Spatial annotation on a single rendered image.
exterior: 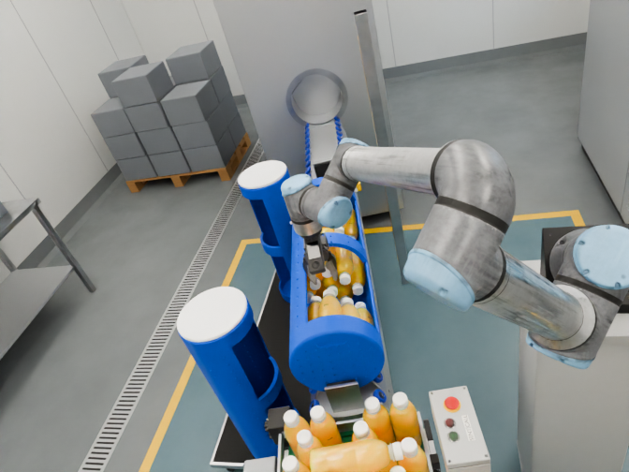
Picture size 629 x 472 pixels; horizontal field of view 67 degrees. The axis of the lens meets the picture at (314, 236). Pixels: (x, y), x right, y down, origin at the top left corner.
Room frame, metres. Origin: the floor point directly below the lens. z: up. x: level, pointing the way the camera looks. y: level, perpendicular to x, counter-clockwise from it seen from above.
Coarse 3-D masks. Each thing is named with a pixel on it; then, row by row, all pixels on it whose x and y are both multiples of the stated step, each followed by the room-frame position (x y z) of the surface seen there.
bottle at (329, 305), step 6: (330, 294) 1.13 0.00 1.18; (324, 300) 1.09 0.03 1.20; (330, 300) 1.08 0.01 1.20; (336, 300) 1.09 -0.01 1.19; (324, 306) 1.07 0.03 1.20; (330, 306) 1.06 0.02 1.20; (336, 306) 1.06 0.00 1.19; (318, 312) 1.07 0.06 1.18; (324, 312) 1.04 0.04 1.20; (330, 312) 1.03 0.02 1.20; (336, 312) 1.03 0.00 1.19
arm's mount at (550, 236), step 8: (616, 224) 0.94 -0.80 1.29; (624, 224) 0.94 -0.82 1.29; (544, 232) 1.01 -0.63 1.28; (552, 232) 1.00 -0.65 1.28; (560, 232) 0.99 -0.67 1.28; (568, 232) 0.98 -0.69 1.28; (544, 240) 0.99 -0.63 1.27; (552, 240) 0.98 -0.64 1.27; (544, 248) 0.98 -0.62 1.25; (544, 256) 0.97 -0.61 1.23; (544, 264) 0.96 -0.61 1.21; (544, 272) 0.95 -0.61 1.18; (552, 280) 0.91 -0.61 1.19; (624, 304) 0.80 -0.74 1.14; (624, 312) 0.80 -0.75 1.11
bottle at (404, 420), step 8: (408, 400) 0.76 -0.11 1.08; (392, 408) 0.74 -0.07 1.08; (400, 408) 0.73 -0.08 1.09; (408, 408) 0.73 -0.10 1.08; (392, 416) 0.73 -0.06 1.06; (400, 416) 0.72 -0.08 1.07; (408, 416) 0.72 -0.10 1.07; (416, 416) 0.72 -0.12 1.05; (392, 424) 0.74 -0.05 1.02; (400, 424) 0.71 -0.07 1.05; (408, 424) 0.71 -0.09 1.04; (416, 424) 0.72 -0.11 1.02; (400, 432) 0.72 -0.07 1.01; (408, 432) 0.71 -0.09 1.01; (416, 432) 0.71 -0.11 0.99; (400, 440) 0.72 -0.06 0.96; (416, 440) 0.71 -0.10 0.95
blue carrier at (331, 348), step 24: (336, 240) 1.34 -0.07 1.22; (360, 240) 1.52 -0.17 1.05; (312, 336) 0.94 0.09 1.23; (336, 336) 0.92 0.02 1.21; (360, 336) 0.91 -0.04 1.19; (312, 360) 0.94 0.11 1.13; (336, 360) 0.93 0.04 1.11; (360, 360) 0.92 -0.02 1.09; (384, 360) 0.91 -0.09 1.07; (312, 384) 0.94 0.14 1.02; (360, 384) 0.92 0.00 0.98
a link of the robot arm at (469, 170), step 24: (360, 144) 1.11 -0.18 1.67; (456, 144) 0.67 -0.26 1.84; (480, 144) 0.65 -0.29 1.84; (336, 168) 1.09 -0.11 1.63; (360, 168) 0.96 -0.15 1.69; (384, 168) 0.85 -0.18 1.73; (408, 168) 0.76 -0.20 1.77; (432, 168) 0.67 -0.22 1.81; (456, 168) 0.61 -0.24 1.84; (480, 168) 0.59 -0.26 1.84; (504, 168) 0.59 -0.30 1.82; (432, 192) 0.66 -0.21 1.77; (456, 192) 0.57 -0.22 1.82; (480, 192) 0.55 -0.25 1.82; (504, 192) 0.55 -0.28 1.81; (504, 216) 0.53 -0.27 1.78
